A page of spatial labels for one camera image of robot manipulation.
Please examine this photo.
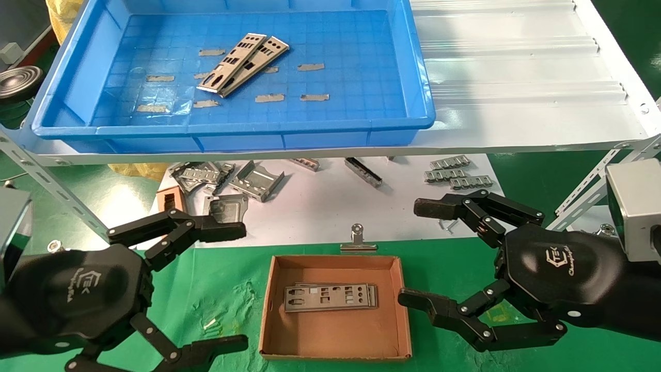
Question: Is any black round speaker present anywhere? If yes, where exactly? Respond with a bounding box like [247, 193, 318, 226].
[0, 66, 45, 102]

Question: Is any brown cardboard box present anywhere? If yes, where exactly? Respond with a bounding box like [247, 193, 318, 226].
[259, 254, 413, 361]

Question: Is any right wrist camera housing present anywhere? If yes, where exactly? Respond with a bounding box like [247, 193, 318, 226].
[605, 158, 661, 263]

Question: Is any blue plastic tray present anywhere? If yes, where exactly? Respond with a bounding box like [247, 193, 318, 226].
[31, 0, 436, 153]

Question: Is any slotted steel bracket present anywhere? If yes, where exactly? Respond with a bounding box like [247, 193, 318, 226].
[209, 162, 237, 196]
[170, 162, 224, 194]

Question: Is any perforated metal rack post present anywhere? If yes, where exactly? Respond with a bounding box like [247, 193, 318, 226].
[546, 135, 661, 231]
[0, 132, 112, 242]

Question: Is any green table cloth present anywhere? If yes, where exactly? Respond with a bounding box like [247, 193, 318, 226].
[0, 235, 661, 372]

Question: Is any small grey box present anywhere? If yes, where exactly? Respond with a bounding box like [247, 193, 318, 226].
[0, 42, 22, 65]

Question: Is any folded steel bracket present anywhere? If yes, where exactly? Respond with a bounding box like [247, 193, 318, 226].
[229, 160, 286, 203]

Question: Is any slotted steel strip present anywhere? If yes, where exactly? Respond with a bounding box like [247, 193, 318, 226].
[449, 176, 494, 191]
[424, 168, 468, 183]
[430, 155, 471, 170]

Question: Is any square steel plate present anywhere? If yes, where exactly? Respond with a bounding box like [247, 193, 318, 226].
[204, 194, 249, 224]

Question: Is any small brown box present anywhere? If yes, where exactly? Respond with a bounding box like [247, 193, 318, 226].
[156, 186, 187, 215]

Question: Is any left wrist camera housing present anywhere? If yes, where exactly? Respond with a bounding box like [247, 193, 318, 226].
[0, 187, 33, 290]

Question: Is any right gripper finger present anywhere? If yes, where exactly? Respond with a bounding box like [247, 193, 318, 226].
[398, 279, 567, 353]
[413, 190, 545, 249]

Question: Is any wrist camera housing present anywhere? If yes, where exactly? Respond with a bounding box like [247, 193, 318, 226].
[0, 187, 33, 290]
[605, 158, 661, 263]

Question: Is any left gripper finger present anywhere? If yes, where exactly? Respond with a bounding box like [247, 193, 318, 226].
[65, 313, 249, 372]
[107, 209, 247, 272]

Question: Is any dark steel bar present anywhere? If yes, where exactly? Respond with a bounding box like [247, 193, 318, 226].
[344, 157, 383, 188]

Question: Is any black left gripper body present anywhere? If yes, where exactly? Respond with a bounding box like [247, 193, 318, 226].
[0, 244, 154, 356]

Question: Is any white metal shelf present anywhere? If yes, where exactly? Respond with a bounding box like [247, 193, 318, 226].
[0, 0, 661, 167]

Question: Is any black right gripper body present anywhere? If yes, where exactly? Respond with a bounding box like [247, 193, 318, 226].
[496, 223, 632, 328]

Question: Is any white base board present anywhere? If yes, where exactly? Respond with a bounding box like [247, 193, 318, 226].
[147, 154, 509, 250]

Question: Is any steel IO shield plate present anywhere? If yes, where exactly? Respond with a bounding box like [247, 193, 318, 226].
[196, 33, 268, 95]
[294, 282, 380, 309]
[217, 35, 290, 98]
[285, 285, 375, 312]

